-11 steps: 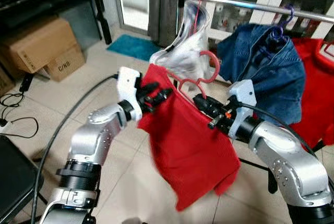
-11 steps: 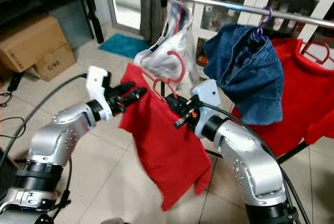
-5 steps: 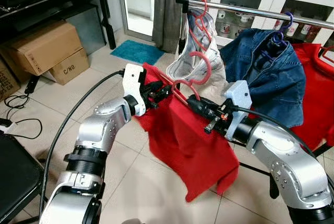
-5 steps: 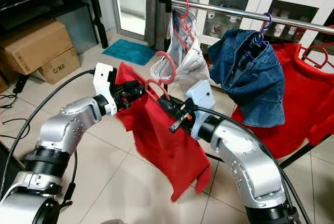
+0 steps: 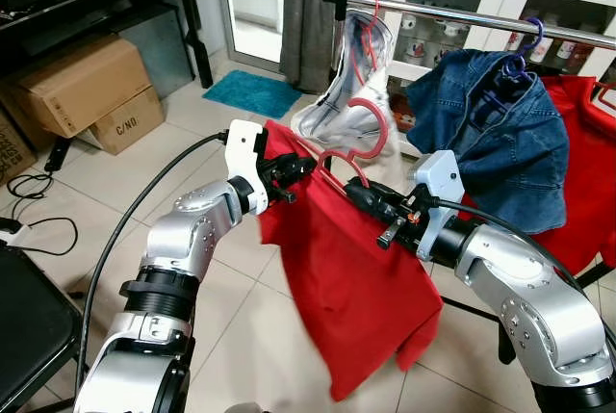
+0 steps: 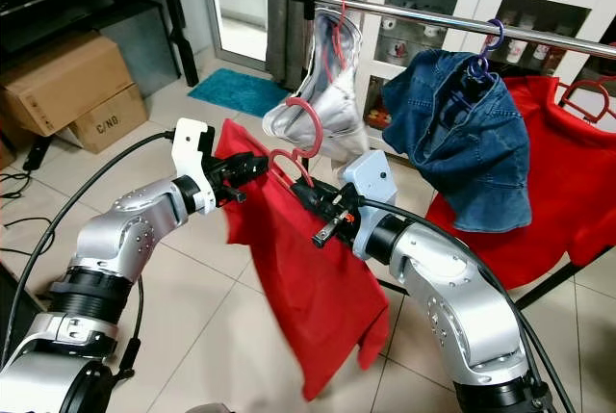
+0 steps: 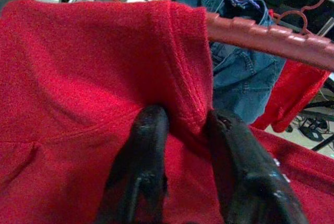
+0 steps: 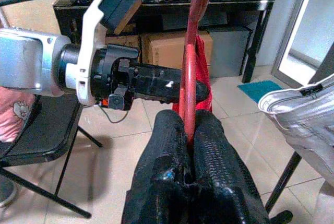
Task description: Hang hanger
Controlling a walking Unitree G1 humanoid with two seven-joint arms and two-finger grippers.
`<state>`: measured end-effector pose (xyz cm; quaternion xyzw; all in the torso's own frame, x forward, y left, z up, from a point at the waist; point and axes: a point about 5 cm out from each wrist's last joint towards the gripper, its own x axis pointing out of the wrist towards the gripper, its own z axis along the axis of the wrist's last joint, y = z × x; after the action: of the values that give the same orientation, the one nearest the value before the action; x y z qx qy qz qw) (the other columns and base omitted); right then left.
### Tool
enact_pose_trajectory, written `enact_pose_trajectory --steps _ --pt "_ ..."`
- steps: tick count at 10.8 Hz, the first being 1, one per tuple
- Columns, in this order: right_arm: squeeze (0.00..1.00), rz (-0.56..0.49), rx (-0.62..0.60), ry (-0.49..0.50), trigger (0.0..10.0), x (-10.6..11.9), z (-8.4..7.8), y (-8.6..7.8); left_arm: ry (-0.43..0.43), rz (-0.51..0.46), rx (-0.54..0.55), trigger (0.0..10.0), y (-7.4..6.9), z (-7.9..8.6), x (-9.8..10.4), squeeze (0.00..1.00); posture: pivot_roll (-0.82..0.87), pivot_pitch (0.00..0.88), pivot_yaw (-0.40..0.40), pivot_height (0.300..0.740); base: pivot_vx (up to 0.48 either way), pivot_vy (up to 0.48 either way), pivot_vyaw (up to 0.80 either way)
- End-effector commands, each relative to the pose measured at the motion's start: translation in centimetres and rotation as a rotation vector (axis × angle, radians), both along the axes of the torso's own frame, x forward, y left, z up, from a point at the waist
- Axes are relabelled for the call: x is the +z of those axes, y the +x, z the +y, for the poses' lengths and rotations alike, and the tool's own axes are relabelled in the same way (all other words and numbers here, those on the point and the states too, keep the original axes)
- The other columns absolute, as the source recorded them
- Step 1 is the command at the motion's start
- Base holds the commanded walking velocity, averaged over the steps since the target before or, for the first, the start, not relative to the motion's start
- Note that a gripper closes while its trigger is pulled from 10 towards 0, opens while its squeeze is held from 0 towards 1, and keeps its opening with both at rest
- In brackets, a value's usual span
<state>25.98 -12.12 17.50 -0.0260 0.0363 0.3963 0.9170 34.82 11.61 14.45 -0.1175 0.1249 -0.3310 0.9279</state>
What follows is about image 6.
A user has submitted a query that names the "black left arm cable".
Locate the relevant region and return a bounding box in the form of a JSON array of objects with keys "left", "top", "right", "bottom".
[{"left": 0, "top": 129, "right": 178, "bottom": 385}]

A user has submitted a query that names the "large plain cardboard box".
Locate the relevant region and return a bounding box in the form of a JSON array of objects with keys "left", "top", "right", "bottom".
[{"left": 2, "top": 32, "right": 134, "bottom": 137}]

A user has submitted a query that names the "plain red shirt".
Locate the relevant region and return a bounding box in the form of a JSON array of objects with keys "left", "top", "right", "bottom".
[{"left": 214, "top": 118, "right": 391, "bottom": 402}]

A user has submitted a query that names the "chrome clothes rail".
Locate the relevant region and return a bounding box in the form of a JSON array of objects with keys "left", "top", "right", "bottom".
[{"left": 289, "top": 0, "right": 616, "bottom": 58}]

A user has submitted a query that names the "red hanging garment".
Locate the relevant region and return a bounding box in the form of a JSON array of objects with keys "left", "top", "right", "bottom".
[{"left": 425, "top": 74, "right": 616, "bottom": 291}]

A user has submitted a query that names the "small printed cardboard box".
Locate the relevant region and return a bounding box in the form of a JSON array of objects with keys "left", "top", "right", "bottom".
[{"left": 69, "top": 84, "right": 150, "bottom": 154}]

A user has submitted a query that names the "blue denim jacket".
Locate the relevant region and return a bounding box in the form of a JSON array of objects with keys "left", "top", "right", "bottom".
[{"left": 381, "top": 47, "right": 532, "bottom": 234}]

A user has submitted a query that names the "red plastic clothes hanger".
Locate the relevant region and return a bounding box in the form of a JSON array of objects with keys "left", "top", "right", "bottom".
[
  {"left": 330, "top": 0, "right": 351, "bottom": 69},
  {"left": 553, "top": 79, "right": 616, "bottom": 125},
  {"left": 265, "top": 95, "right": 324, "bottom": 191}
]

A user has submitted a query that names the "purple clothes hanger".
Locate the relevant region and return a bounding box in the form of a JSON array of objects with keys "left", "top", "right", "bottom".
[{"left": 462, "top": 16, "right": 507, "bottom": 111}]

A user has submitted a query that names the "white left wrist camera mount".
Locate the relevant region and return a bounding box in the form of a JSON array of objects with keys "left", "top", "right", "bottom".
[{"left": 171, "top": 118, "right": 218, "bottom": 217}]

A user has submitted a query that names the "white grey hanging garment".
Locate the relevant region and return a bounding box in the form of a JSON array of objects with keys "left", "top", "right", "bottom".
[{"left": 262, "top": 7, "right": 364, "bottom": 162}]

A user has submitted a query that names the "grey metal panel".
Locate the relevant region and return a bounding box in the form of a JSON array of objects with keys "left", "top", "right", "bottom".
[{"left": 101, "top": 0, "right": 184, "bottom": 96}]

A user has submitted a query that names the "black floor cable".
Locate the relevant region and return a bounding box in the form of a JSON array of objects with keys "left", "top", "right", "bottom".
[{"left": 0, "top": 172, "right": 59, "bottom": 231}]

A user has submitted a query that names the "teal floor mat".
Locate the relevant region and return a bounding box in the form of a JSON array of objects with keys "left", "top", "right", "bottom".
[{"left": 187, "top": 67, "right": 285, "bottom": 120}]

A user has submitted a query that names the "dark grey curtain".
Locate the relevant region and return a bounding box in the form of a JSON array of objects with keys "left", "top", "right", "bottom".
[{"left": 265, "top": 0, "right": 317, "bottom": 91}]

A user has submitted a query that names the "black power adapter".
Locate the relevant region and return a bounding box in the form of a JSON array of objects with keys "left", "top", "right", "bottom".
[{"left": 23, "top": 134, "right": 54, "bottom": 173}]

